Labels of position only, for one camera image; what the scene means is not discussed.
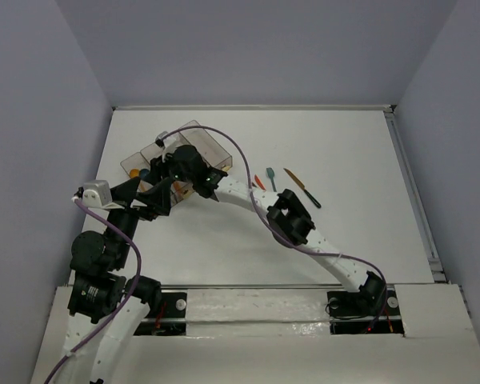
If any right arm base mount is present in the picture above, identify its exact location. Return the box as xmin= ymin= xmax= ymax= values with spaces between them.
xmin=325 ymin=289 xmax=405 ymax=335

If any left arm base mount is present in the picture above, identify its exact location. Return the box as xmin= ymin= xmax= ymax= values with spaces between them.
xmin=134 ymin=290 xmax=187 ymax=337

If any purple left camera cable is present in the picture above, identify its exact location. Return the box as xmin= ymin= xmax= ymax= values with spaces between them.
xmin=46 ymin=199 xmax=143 ymax=384

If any purple camera cable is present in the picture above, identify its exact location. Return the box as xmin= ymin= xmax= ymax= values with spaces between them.
xmin=159 ymin=126 xmax=387 ymax=334
xmin=46 ymin=199 xmax=143 ymax=384

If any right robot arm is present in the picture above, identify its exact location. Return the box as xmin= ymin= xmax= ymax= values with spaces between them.
xmin=139 ymin=145 xmax=387 ymax=317

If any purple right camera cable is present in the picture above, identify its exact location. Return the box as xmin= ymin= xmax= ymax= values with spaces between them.
xmin=159 ymin=126 xmax=387 ymax=334

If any orange plastic knife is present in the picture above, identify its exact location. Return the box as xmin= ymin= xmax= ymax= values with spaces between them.
xmin=254 ymin=174 xmax=265 ymax=190

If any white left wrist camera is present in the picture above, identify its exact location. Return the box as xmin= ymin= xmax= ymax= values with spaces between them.
xmin=71 ymin=180 xmax=122 ymax=210

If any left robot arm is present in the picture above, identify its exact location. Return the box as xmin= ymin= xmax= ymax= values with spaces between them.
xmin=47 ymin=177 xmax=172 ymax=383

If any clear tray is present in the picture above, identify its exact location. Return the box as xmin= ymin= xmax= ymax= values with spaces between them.
xmin=120 ymin=152 xmax=161 ymax=188
xmin=140 ymin=134 xmax=190 ymax=202

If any dark blue plastic spoon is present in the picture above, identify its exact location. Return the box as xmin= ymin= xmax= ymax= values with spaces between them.
xmin=139 ymin=169 xmax=150 ymax=180

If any clear tray far end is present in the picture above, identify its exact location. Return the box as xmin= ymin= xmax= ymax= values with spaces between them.
xmin=173 ymin=120 xmax=233 ymax=172

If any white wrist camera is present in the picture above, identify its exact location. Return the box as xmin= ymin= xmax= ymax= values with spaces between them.
xmin=71 ymin=180 xmax=122 ymax=210
xmin=155 ymin=131 xmax=179 ymax=162

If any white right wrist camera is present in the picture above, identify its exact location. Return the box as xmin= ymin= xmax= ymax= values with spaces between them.
xmin=155 ymin=131 xmax=179 ymax=162

